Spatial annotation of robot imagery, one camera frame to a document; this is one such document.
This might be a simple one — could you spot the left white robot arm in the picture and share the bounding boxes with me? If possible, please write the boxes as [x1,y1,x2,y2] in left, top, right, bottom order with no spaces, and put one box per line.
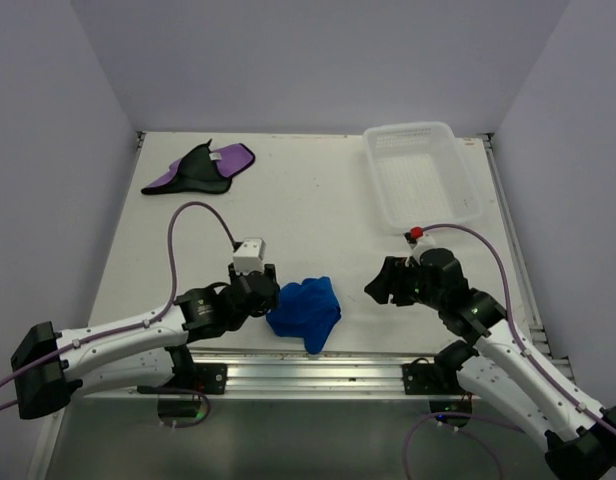
[11,264,280,420]

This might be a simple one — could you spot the blue towel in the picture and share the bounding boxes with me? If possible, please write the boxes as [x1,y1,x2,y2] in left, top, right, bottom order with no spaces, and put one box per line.
[266,276,342,355]

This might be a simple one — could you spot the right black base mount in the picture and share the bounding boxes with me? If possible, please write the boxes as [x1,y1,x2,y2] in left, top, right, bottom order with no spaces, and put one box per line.
[401,357,454,396]

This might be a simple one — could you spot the purple and grey towel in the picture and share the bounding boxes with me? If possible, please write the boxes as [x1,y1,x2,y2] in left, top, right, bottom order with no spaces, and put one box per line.
[141,140,256,196]

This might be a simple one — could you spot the aluminium frame rail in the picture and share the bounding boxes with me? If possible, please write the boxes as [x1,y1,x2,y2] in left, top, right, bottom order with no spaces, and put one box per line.
[59,347,461,399]

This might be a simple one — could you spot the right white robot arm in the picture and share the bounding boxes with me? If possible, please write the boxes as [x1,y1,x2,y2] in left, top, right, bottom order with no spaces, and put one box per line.
[364,248,616,479]

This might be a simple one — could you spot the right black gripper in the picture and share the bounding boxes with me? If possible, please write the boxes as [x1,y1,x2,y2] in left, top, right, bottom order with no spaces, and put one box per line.
[364,255,445,310]

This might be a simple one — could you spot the white plastic basket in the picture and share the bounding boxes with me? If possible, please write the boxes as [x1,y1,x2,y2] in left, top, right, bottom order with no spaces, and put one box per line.
[362,121,483,234]

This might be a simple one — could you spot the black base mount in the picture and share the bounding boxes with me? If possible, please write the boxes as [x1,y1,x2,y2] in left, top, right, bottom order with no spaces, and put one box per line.
[192,363,228,395]
[401,357,454,396]

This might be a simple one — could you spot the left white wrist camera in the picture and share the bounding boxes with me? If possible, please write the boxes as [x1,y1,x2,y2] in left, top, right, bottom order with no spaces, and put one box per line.
[232,237,266,275]

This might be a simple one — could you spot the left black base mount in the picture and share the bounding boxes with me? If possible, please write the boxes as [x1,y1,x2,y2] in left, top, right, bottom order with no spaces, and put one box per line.
[192,363,228,395]

